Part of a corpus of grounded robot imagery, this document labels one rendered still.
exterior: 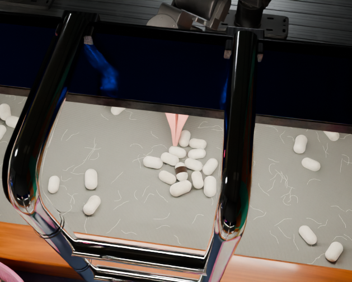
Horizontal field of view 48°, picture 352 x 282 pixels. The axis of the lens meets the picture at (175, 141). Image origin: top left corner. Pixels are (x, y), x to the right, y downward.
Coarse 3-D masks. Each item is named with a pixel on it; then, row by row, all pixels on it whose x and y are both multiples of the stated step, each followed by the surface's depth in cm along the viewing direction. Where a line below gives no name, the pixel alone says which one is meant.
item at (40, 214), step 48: (48, 48) 33; (240, 48) 32; (48, 96) 30; (240, 96) 30; (48, 144) 29; (240, 144) 27; (240, 192) 26; (48, 240) 34; (96, 240) 40; (240, 240) 29
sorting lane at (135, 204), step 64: (64, 128) 73; (128, 128) 73; (192, 128) 73; (256, 128) 73; (0, 192) 67; (64, 192) 67; (128, 192) 67; (192, 192) 67; (256, 192) 67; (320, 192) 67; (256, 256) 61; (320, 256) 61
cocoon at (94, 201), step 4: (92, 196) 64; (96, 196) 64; (88, 200) 64; (92, 200) 64; (96, 200) 64; (100, 200) 65; (88, 204) 64; (92, 204) 64; (96, 204) 64; (84, 208) 63; (88, 208) 63; (92, 208) 64; (96, 208) 64; (84, 212) 64; (88, 212) 63; (92, 212) 64
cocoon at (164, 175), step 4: (160, 172) 67; (164, 172) 67; (168, 172) 67; (160, 176) 67; (164, 176) 66; (168, 176) 66; (172, 176) 66; (164, 180) 67; (168, 180) 66; (172, 180) 66
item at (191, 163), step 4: (188, 160) 68; (192, 160) 68; (196, 160) 68; (188, 164) 68; (192, 164) 68; (196, 164) 67; (200, 164) 68; (192, 168) 68; (196, 168) 67; (200, 168) 68
